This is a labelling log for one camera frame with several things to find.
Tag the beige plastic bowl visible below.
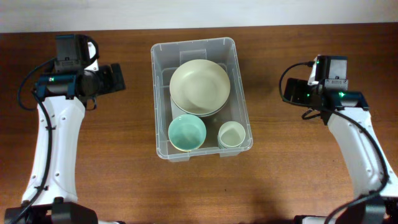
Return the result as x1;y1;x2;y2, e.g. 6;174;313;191
170;94;229;118

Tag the mint green plastic bowl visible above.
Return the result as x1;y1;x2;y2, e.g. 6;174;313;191
168;114;206;152

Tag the light grey plastic cup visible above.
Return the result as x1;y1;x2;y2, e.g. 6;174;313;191
217;136;225;149

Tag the cream plastic cup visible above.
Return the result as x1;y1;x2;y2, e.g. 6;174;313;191
218;121;246;148

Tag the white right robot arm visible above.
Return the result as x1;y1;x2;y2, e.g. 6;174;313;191
279;78;397;223

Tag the clear plastic storage bin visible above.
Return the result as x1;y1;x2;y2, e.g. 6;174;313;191
150;37;253;162

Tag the white paper label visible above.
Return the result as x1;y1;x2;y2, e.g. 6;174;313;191
170;99;186;119

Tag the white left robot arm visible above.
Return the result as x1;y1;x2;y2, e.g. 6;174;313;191
4;62;126;223

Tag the cream plastic bowl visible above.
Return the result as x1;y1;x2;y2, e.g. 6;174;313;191
170;59;231;116

